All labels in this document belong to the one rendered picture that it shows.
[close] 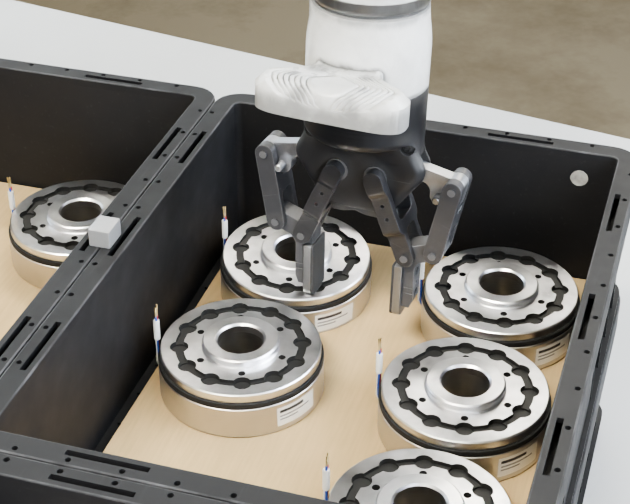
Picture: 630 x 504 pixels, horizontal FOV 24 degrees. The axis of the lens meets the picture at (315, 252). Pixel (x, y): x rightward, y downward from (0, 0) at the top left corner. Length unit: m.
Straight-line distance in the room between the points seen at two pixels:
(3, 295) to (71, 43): 0.69
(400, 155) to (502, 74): 2.29
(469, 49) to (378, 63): 2.43
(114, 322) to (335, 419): 0.15
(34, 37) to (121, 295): 0.84
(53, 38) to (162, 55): 0.13
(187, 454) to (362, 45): 0.26
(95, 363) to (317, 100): 0.21
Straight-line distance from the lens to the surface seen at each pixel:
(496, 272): 0.98
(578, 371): 0.79
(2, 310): 1.02
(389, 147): 0.87
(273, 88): 0.82
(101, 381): 0.89
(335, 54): 0.84
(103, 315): 0.87
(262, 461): 0.88
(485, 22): 3.41
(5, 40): 1.70
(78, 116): 1.10
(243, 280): 0.97
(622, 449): 1.10
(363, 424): 0.90
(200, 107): 1.03
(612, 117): 3.04
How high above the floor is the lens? 1.41
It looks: 34 degrees down
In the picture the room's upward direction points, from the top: straight up
